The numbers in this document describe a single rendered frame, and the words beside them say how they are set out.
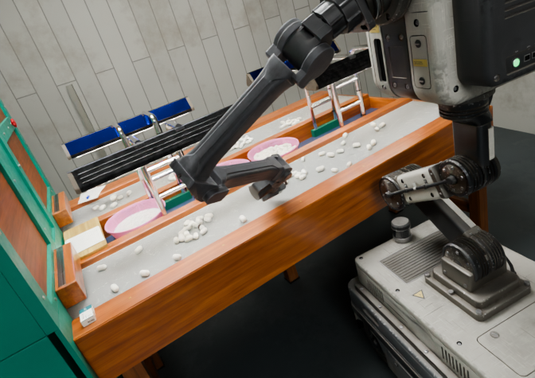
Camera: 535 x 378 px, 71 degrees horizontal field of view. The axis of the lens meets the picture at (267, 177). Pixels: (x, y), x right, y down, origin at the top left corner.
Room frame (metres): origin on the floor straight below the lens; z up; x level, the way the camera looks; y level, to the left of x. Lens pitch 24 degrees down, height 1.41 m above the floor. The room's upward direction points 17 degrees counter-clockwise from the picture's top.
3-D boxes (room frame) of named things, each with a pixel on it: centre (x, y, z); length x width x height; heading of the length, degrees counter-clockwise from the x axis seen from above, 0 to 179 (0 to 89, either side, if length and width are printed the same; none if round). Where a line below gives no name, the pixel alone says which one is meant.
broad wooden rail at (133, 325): (1.23, -0.18, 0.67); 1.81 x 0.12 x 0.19; 114
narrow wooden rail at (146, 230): (1.58, -0.03, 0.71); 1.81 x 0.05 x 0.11; 114
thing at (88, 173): (1.30, 0.32, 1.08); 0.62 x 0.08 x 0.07; 114
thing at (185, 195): (1.74, 0.51, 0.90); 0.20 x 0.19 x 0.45; 114
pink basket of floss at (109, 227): (1.49, 0.59, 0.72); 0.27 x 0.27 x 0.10
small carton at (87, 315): (0.88, 0.60, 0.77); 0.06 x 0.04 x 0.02; 24
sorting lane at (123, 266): (1.42, -0.10, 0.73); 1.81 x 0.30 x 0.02; 114
